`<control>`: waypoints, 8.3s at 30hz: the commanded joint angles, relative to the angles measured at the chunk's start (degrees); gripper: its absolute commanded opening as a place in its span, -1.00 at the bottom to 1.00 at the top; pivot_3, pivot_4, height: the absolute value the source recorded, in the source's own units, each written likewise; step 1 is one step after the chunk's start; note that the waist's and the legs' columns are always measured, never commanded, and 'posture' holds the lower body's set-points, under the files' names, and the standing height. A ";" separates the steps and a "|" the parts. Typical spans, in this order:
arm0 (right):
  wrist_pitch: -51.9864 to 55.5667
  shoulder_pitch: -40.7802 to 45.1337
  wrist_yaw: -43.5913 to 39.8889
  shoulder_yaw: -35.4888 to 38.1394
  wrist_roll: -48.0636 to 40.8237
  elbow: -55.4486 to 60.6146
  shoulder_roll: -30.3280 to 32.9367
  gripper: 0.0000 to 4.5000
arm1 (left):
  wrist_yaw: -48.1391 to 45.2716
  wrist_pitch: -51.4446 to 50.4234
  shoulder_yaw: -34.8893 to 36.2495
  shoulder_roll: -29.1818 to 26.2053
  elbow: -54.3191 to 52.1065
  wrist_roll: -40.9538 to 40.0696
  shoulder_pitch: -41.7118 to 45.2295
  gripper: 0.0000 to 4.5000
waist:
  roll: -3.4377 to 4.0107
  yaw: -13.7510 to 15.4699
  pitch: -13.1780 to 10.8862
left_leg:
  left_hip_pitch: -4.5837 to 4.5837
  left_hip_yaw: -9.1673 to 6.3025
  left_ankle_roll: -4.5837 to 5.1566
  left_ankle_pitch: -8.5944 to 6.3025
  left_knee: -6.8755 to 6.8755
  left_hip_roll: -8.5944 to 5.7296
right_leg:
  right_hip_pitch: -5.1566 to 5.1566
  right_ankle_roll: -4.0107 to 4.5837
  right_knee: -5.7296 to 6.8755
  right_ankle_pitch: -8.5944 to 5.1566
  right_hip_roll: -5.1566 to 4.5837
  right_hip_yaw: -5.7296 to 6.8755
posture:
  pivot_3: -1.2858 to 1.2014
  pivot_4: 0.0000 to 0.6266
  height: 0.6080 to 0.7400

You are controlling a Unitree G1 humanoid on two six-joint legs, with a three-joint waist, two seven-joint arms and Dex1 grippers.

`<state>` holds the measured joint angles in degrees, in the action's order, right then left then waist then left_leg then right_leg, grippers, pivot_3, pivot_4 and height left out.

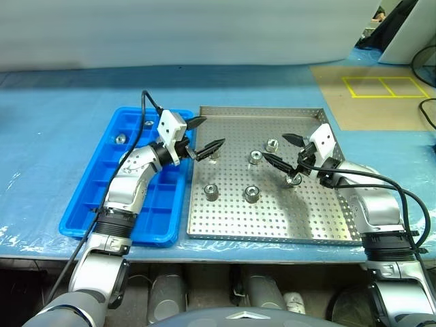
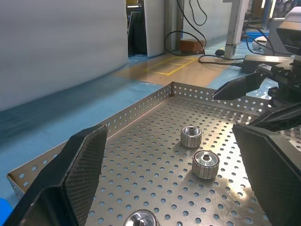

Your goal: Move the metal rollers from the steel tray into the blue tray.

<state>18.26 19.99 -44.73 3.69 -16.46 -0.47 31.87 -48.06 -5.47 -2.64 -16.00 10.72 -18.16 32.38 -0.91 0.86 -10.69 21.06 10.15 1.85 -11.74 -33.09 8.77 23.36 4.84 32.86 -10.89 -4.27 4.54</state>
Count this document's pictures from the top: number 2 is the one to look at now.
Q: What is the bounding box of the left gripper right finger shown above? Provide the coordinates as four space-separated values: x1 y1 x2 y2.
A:
232 123 301 226

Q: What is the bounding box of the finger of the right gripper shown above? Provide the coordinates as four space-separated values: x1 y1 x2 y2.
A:
250 101 301 132
211 72 263 101

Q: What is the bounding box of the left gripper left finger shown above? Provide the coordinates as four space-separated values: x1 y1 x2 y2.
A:
0 124 108 226

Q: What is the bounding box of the brown cardboard box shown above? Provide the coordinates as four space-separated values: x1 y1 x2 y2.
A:
180 39 206 53

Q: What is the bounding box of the black power adapter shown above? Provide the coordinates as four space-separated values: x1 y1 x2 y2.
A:
243 54 283 74

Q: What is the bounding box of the white rounded object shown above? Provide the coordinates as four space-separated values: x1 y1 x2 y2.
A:
252 35 269 50

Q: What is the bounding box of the brown mat with yellow tape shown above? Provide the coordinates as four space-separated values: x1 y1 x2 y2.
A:
117 53 229 88

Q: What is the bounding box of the perforated metal tray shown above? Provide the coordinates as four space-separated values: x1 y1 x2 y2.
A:
6 81 301 226

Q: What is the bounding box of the grey metal column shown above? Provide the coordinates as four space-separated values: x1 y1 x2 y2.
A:
164 0 184 50

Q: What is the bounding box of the white foam board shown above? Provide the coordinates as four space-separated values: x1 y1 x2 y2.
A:
145 0 166 57

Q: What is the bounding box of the white foam backdrop sheet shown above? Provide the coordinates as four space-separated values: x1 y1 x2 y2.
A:
0 0 132 112

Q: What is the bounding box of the black adapter cable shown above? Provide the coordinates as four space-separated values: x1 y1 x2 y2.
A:
198 54 245 68

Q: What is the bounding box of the white metal post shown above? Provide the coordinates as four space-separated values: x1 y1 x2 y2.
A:
224 0 250 59

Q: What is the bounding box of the black hanging cable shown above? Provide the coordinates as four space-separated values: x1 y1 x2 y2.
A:
189 0 209 27

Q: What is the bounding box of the black looped floor cable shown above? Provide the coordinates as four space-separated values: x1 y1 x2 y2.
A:
164 30 207 55

